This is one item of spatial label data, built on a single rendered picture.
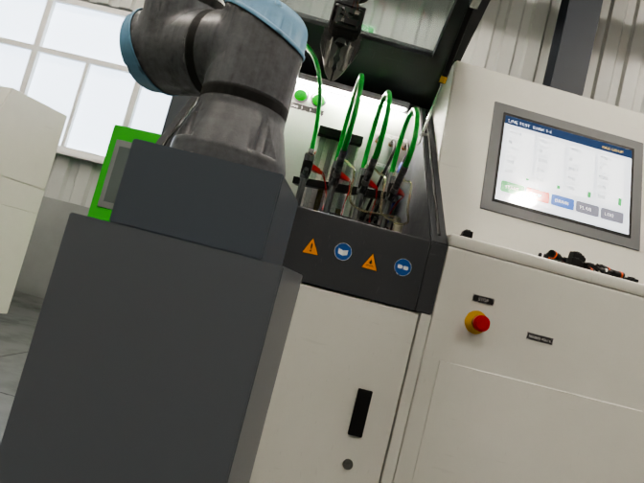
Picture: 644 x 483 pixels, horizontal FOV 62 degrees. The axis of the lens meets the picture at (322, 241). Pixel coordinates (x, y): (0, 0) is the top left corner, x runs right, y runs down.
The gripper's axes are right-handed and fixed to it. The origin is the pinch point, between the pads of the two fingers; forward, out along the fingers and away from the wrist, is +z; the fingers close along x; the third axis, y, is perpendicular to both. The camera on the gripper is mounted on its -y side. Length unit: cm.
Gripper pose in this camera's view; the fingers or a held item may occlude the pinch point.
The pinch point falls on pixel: (332, 77)
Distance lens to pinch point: 125.1
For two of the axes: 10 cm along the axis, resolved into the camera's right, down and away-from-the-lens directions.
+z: -2.5, 9.7, -0.9
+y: 0.8, -0.7, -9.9
